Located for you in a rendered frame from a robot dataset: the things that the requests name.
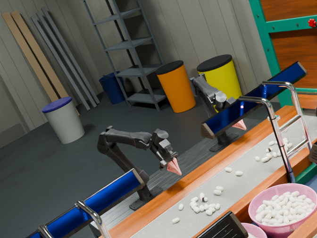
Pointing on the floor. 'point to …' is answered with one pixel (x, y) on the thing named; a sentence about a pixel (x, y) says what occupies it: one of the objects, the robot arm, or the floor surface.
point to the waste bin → (113, 88)
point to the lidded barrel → (64, 120)
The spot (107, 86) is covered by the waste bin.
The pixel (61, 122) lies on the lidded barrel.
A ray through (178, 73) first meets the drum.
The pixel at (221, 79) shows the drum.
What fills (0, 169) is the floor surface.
